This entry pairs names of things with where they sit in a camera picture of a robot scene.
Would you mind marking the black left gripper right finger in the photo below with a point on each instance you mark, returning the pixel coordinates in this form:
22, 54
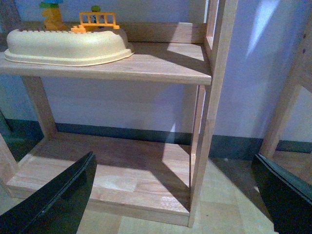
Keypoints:
287, 198

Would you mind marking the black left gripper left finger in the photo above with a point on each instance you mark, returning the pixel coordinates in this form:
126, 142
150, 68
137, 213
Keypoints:
57, 207

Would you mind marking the wooden shelf unit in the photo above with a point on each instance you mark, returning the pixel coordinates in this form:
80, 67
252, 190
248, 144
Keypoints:
148, 180
300, 76

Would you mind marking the beige plastic toy base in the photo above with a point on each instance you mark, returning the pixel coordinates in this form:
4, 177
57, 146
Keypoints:
65, 48

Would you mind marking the yellow toy block figure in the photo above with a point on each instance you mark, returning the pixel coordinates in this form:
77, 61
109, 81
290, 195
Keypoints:
53, 18

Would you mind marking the orange toy fence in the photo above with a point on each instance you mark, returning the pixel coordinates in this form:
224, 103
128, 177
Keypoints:
90, 21

